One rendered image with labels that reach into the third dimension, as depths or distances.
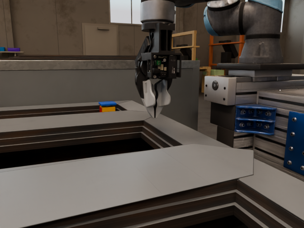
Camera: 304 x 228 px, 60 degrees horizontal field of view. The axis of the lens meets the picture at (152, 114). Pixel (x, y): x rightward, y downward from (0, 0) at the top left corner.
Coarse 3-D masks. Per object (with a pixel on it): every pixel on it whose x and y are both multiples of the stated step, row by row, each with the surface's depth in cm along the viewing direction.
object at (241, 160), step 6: (198, 144) 58; (210, 150) 54; (216, 150) 54; (222, 150) 54; (228, 150) 54; (234, 150) 54; (222, 156) 51; (228, 156) 51; (234, 156) 51; (240, 156) 51; (246, 156) 51; (234, 162) 48; (240, 162) 48; (246, 162) 48; (252, 162) 48; (246, 168) 45; (252, 168) 45; (252, 174) 43
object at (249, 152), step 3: (231, 147) 56; (237, 150) 54; (240, 150) 54; (243, 150) 54; (246, 150) 54; (249, 150) 54; (252, 150) 54; (246, 153) 52; (249, 153) 52; (252, 153) 52; (252, 156) 51
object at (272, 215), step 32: (64, 128) 74; (96, 128) 77; (128, 128) 80; (192, 192) 39; (224, 192) 41; (256, 192) 38; (64, 224) 33; (96, 224) 33; (128, 224) 35; (160, 224) 36; (192, 224) 38; (256, 224) 36; (288, 224) 33
